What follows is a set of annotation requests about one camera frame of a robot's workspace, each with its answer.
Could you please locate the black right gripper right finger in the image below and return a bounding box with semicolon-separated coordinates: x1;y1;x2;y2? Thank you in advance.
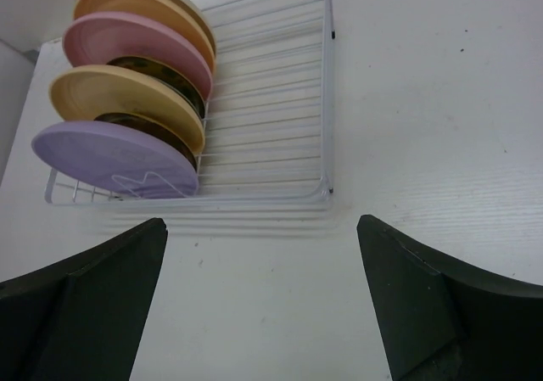
357;215;542;380

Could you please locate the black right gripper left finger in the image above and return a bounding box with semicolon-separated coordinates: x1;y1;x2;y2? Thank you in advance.
1;218;168;380

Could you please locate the purple plate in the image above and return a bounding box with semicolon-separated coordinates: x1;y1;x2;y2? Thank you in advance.
31;120;199;199

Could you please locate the blue patterned dark plate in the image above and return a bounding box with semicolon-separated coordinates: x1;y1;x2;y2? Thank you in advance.
95;112;198;171

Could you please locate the pale yellow plate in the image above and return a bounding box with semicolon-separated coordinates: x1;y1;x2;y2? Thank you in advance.
49;64;205;154

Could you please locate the white wire dish rack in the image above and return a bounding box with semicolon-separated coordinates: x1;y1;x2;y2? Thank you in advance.
45;0;335;210

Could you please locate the yellow patterned dark plate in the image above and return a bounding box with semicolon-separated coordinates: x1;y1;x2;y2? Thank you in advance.
107;56;205;120

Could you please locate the pink plate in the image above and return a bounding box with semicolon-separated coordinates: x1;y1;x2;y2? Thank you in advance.
62;11;213;100

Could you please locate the orange plate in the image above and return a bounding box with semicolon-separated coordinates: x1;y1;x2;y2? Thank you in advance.
73;0;216;73

